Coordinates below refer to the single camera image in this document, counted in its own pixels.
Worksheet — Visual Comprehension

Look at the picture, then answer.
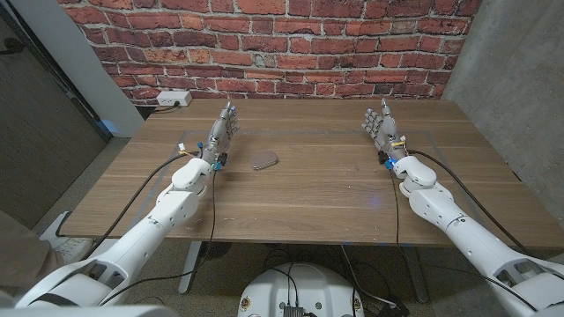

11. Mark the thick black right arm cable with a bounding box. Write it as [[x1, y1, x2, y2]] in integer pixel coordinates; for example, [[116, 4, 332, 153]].
[[408, 149, 529, 255]]

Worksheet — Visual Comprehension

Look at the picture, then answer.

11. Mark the white shoe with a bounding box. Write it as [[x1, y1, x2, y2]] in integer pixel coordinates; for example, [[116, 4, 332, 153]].
[[52, 236, 94, 265]]

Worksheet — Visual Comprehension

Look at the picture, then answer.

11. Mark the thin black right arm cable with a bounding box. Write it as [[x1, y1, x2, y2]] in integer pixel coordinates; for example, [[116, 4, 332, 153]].
[[390, 169, 538, 313]]

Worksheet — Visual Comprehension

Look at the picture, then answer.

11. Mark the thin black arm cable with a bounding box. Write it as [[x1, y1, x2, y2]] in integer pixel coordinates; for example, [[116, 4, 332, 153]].
[[97, 169, 218, 307], [390, 169, 538, 313]]

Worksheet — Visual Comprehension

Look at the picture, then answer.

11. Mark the dark door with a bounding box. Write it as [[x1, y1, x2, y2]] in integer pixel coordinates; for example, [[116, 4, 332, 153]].
[[0, 4, 114, 230]]

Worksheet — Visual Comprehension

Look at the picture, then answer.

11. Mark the white floor platform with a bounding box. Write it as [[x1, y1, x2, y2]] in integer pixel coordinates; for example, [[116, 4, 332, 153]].
[[39, 210, 72, 247]]

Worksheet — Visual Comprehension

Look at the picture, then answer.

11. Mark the person in brown trousers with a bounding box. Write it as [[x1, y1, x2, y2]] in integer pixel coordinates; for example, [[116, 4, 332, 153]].
[[0, 210, 65, 296]]

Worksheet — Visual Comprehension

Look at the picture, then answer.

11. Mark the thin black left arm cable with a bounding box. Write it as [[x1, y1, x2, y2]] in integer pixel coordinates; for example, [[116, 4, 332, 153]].
[[97, 169, 218, 307]]

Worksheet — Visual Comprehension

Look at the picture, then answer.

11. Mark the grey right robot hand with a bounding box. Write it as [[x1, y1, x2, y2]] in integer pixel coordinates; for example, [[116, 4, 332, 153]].
[[360, 97, 411, 171]]

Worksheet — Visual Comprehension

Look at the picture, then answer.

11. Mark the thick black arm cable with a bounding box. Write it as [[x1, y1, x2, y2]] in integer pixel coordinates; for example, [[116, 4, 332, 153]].
[[408, 149, 529, 255], [78, 151, 202, 262]]

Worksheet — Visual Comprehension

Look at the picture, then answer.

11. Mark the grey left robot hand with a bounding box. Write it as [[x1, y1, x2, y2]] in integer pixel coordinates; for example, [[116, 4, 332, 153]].
[[200, 100, 242, 172]]

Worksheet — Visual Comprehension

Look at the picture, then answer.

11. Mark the red brick print backdrop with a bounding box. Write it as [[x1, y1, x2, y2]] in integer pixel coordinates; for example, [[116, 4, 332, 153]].
[[56, 0, 484, 106]]

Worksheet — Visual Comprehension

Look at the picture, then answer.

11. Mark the grey table leg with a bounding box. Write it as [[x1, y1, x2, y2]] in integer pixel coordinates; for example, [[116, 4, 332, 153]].
[[401, 246, 429, 304], [178, 240, 204, 295]]

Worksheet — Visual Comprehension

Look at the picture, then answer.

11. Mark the black power adapter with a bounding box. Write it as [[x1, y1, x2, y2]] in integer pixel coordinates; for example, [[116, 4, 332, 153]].
[[377, 299, 411, 317]]

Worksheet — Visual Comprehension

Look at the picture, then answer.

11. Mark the white robot torso base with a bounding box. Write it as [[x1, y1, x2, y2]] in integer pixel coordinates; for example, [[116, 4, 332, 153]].
[[237, 262, 366, 317]]

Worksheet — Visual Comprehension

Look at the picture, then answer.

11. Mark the black round floor disc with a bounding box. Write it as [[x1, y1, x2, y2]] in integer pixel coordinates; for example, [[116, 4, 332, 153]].
[[200, 240, 233, 261]]

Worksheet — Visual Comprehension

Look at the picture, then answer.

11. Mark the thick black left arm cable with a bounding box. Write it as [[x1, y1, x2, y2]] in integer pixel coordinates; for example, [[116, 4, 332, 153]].
[[78, 151, 202, 262]]

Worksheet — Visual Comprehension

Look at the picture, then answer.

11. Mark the white power strip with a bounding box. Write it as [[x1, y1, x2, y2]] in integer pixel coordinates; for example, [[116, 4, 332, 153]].
[[156, 90, 193, 107]]

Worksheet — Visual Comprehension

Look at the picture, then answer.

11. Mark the black power strip cord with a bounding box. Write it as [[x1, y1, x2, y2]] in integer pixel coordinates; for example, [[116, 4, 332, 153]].
[[152, 101, 181, 114]]

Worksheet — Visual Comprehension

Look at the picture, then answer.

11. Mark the black door handle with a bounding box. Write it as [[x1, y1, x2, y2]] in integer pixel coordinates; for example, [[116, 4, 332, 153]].
[[0, 38, 26, 56]]

